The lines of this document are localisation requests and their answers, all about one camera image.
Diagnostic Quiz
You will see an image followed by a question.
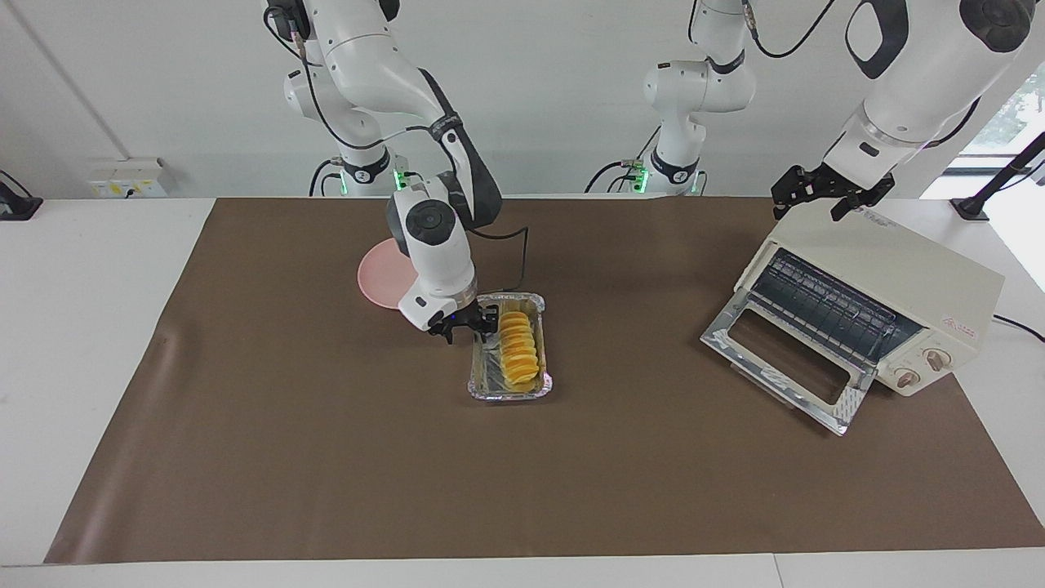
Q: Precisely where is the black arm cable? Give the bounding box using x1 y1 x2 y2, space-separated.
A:
739 0 835 60
467 225 531 296

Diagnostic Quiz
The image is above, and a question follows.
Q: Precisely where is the white toaster oven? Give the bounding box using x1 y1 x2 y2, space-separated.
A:
735 208 1007 399

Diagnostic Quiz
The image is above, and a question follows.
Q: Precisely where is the bright window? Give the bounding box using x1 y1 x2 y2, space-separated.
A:
959 61 1045 160

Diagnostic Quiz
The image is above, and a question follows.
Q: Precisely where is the silver glass oven door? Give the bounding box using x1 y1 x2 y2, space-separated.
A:
700 287 877 438

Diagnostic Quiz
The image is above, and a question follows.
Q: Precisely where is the brown table mat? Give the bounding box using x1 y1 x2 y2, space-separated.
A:
45 196 1045 564

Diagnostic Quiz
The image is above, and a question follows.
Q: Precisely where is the yellow ridged bread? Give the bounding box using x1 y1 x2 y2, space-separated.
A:
498 310 542 387

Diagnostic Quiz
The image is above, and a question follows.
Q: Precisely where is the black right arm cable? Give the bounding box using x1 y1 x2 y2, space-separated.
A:
467 225 531 296

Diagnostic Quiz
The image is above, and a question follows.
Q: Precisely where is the black stand with pole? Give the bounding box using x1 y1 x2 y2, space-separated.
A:
950 131 1045 222

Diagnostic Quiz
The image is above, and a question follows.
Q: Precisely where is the aluminium foil tray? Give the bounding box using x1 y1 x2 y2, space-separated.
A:
467 292 554 403

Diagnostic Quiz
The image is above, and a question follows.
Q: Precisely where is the black base cable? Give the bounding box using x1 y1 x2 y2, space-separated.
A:
309 158 348 198
583 122 664 194

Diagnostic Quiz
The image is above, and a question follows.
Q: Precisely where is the black table clamp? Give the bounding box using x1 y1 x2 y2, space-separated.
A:
0 170 44 221

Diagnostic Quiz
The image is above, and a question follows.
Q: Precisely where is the black oven power cable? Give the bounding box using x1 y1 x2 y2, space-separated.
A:
991 314 1045 344

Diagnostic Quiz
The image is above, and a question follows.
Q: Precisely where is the pink round plate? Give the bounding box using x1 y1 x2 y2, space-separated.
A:
358 237 425 310

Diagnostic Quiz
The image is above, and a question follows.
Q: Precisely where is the white wall outlet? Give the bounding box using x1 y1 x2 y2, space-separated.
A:
88 159 169 199

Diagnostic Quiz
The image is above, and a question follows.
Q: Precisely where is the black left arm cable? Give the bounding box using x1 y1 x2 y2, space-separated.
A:
739 0 835 60

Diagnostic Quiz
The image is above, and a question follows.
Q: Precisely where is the metal oven wire rack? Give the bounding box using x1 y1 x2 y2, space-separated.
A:
749 248 928 370

